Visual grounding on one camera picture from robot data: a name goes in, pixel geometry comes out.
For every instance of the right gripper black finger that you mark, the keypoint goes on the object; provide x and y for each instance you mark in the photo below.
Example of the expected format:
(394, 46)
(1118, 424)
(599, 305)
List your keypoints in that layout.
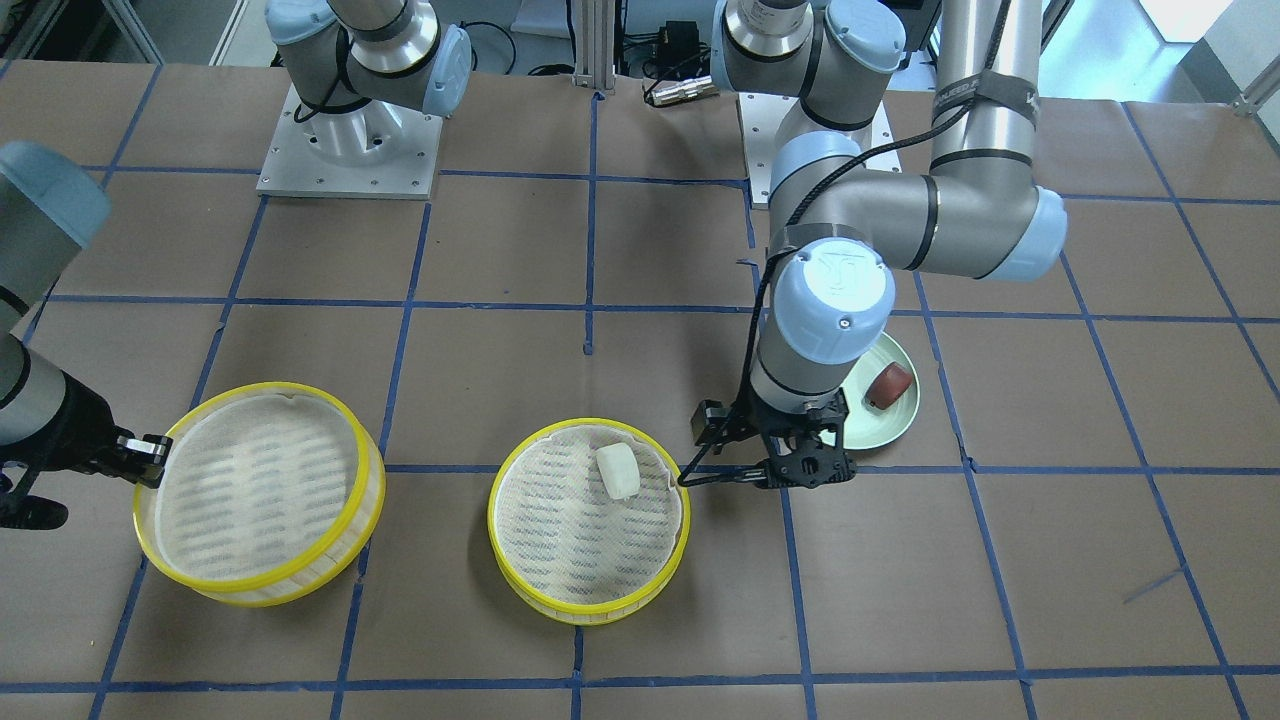
(141, 460)

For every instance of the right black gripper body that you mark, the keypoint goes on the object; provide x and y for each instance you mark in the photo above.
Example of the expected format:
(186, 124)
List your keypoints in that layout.
(68, 432)

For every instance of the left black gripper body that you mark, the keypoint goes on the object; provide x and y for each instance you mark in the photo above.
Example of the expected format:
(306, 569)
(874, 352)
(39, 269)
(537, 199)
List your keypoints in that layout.
(716, 418)

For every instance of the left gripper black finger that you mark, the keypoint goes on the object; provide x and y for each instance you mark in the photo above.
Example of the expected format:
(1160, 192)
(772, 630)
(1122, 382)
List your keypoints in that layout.
(754, 477)

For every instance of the brown bun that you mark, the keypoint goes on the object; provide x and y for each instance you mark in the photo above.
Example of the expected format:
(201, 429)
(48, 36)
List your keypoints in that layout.
(889, 386)

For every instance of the white bun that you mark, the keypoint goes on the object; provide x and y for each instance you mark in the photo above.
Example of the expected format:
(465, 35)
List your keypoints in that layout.
(618, 468)

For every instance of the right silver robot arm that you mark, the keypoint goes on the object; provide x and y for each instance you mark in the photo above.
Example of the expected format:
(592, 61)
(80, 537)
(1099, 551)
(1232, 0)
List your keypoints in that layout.
(351, 63)

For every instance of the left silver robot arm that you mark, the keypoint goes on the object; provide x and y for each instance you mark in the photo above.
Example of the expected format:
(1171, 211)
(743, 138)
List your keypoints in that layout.
(957, 199)

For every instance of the light green plate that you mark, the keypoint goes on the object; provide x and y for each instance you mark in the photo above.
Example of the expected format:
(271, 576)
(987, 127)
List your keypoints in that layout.
(866, 428)

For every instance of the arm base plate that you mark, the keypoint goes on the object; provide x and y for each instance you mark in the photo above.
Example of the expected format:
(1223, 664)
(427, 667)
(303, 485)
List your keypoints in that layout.
(769, 121)
(377, 152)

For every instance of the aluminium frame post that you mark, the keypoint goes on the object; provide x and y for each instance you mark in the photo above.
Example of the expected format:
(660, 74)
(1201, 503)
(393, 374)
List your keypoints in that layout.
(593, 33)

